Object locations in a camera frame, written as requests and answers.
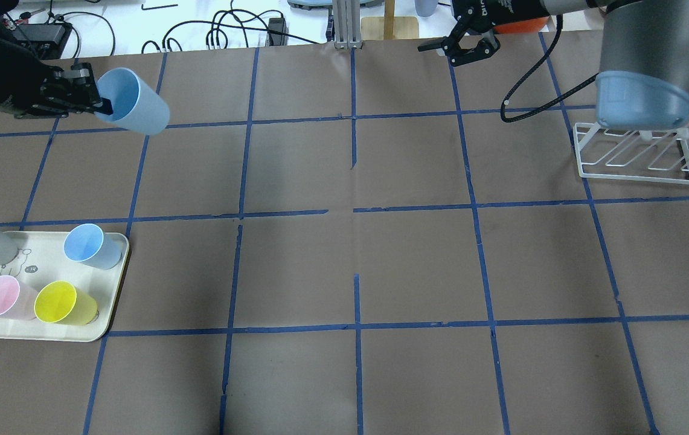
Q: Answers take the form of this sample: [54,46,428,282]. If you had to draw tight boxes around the orange bucket with lid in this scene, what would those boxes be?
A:
[495,16,551,34]

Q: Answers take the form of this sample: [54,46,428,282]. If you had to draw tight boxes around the cream plastic tray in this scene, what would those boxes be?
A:
[0,231,130,343]

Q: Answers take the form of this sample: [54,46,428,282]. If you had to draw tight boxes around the small blue mug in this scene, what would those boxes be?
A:
[414,0,439,18]

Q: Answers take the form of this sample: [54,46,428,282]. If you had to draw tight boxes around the yellow plastic cup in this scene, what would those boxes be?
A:
[33,280,99,327]

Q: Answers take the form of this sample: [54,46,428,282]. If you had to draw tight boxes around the pink plastic cup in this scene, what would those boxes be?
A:
[0,275,38,320]

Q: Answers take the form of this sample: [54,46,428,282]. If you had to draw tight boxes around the aluminium frame post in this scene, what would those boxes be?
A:
[332,0,363,50]

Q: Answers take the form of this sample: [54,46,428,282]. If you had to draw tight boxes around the wooden mug tree stand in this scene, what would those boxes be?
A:
[360,1,419,40]

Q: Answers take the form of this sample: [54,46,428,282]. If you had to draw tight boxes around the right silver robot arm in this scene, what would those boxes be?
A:
[418,1,689,130]

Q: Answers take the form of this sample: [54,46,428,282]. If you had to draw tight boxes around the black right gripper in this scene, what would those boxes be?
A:
[418,1,548,66]

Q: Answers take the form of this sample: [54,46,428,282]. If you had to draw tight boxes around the light blue plastic cup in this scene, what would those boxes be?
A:
[95,67,170,135]

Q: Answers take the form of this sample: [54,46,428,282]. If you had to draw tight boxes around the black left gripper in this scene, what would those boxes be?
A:
[0,39,114,118]

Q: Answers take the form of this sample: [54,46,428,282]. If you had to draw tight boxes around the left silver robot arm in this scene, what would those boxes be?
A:
[0,1,113,119]

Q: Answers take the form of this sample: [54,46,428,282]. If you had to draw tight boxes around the white wire cup rack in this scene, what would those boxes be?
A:
[572,121,689,185]

